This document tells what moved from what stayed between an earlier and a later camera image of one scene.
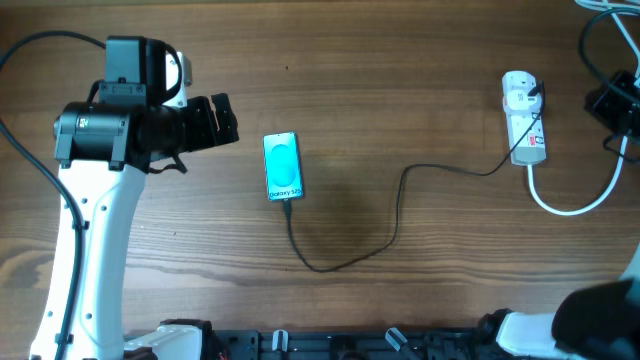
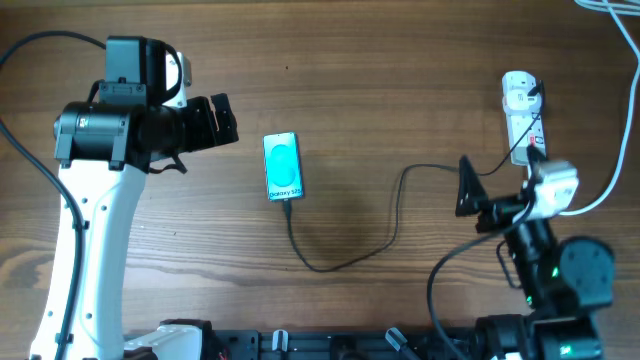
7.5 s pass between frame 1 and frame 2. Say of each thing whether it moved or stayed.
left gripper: stayed
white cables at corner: stayed
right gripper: moved
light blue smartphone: stayed
